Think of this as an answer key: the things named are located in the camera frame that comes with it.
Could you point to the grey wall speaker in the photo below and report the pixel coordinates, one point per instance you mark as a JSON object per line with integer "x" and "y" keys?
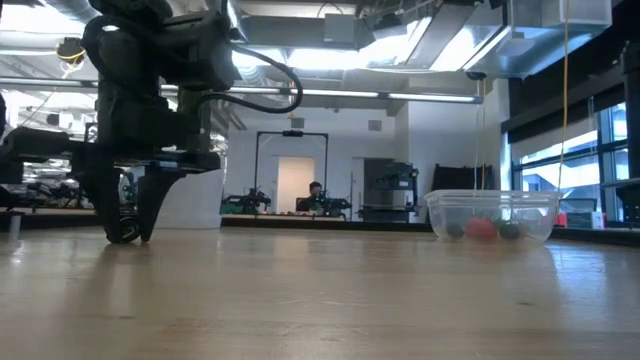
{"x": 298, "y": 123}
{"x": 375, "y": 125}

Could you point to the black gantry frame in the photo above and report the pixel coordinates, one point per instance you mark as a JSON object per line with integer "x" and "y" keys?
{"x": 292, "y": 133}

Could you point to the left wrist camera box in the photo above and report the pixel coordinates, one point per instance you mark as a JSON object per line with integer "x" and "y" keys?
{"x": 200, "y": 50}

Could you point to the grey labelled box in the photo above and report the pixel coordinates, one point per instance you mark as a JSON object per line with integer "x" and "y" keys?
{"x": 585, "y": 220}

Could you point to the white planter pot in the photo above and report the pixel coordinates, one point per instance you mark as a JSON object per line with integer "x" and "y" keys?
{"x": 200, "y": 200}

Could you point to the dark round toy fruit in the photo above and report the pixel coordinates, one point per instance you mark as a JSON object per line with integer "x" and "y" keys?
{"x": 455, "y": 231}

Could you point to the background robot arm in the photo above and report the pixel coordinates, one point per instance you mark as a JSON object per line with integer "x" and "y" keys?
{"x": 245, "y": 202}
{"x": 332, "y": 205}
{"x": 55, "y": 192}

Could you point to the silver ventilation duct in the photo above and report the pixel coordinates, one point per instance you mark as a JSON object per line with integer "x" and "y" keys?
{"x": 235, "y": 20}

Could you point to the black ceiling camera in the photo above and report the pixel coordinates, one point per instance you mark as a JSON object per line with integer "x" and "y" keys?
{"x": 476, "y": 75}

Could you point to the long ceiling light strip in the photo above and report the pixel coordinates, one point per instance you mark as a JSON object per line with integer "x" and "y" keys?
{"x": 335, "y": 93}

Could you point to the black toy plum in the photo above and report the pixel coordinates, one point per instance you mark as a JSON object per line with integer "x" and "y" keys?
{"x": 509, "y": 232}

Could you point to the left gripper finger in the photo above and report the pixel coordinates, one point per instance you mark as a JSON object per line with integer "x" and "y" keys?
{"x": 150, "y": 195}
{"x": 102, "y": 195}

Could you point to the background work table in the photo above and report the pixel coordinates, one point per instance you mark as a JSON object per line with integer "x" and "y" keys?
{"x": 280, "y": 217}

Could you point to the black wall panel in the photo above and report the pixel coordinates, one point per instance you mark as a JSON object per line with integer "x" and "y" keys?
{"x": 460, "y": 177}

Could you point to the silver air duct hood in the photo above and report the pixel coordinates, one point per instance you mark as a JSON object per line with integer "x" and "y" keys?
{"x": 500, "y": 45}

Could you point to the clear plastic tupperware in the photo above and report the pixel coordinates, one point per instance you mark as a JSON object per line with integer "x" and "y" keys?
{"x": 440, "y": 210}

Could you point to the black equipment cabinet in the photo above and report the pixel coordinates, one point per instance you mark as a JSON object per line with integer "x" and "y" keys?
{"x": 387, "y": 190}

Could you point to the black office desk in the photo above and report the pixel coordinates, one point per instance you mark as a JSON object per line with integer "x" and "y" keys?
{"x": 630, "y": 200}

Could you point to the person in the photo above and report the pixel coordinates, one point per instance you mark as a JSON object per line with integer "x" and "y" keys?
{"x": 315, "y": 197}

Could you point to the red toy strawberry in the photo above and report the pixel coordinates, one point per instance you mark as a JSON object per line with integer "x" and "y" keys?
{"x": 481, "y": 229}

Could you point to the black rig post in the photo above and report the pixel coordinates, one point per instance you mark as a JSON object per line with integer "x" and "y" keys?
{"x": 632, "y": 100}

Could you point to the red storage box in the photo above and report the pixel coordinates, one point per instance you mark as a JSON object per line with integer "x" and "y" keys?
{"x": 562, "y": 220}

